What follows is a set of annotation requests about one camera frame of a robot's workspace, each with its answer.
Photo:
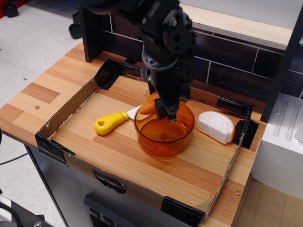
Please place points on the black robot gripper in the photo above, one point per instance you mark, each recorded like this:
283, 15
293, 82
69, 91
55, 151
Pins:
168, 79

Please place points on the orange plastic toy carrot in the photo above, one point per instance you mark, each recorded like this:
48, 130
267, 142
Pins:
148, 106

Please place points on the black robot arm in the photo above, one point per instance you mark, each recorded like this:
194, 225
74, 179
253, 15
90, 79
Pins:
168, 39

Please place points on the transparent orange plastic pot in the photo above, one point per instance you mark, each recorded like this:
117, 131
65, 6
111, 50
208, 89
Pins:
162, 138

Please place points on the cardboard fence with black tape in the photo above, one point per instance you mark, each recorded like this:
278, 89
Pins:
202, 186

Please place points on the white toy cheese wedge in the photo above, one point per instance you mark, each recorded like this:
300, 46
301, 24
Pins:
217, 126

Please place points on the dark tile backsplash panel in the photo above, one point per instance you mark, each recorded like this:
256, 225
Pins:
240, 59

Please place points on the black control box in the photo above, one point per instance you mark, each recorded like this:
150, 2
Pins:
100, 215

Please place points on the black caster wheel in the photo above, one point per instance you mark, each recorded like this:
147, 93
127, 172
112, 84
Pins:
74, 28

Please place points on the white aluminium block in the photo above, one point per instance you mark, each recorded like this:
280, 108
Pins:
279, 160

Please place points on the yellow handled toy knife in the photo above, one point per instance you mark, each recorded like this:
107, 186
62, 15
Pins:
106, 124

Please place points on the black bracket with screw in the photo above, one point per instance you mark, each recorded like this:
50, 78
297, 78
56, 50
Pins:
14, 215

